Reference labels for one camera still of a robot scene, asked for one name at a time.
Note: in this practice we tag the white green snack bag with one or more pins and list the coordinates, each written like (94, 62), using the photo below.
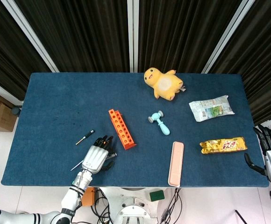
(210, 108)

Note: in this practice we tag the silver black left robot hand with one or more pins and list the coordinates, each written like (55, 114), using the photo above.
(94, 158)

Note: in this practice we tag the grey caster wheel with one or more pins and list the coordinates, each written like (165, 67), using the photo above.
(16, 110)

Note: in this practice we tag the light blue toy hammer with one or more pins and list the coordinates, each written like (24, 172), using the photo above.
(160, 123)

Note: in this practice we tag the yellow plush duck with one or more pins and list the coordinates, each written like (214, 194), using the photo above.
(164, 85)

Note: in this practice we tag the orange box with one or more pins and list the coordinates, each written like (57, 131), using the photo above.
(88, 198)

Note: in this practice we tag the orange tool holder rack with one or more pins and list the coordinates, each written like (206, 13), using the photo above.
(122, 130)

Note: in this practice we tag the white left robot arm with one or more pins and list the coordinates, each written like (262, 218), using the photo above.
(67, 203)

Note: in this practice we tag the pink oblong case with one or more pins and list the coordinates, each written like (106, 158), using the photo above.
(176, 163)

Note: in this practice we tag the black screwdriver with silver cap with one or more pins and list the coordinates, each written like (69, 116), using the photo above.
(113, 154)

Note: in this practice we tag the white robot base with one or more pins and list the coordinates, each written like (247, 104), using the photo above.
(133, 205)

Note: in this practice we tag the small black nut driver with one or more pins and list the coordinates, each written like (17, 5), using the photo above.
(85, 137)

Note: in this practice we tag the large black orange screwdriver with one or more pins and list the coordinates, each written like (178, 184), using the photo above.
(76, 166)

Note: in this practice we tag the white partition post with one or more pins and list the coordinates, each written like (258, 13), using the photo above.
(30, 35)
(229, 35)
(133, 35)

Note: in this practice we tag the black pleated curtain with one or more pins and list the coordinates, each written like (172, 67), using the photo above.
(266, 58)
(79, 35)
(4, 46)
(184, 35)

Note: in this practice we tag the blue table cloth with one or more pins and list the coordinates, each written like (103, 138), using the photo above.
(56, 105)

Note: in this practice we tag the green block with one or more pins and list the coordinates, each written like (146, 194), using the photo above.
(157, 195)

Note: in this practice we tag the gold snack bag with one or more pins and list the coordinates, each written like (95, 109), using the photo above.
(223, 145)

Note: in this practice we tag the brown cardboard box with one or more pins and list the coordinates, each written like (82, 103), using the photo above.
(0, 116)

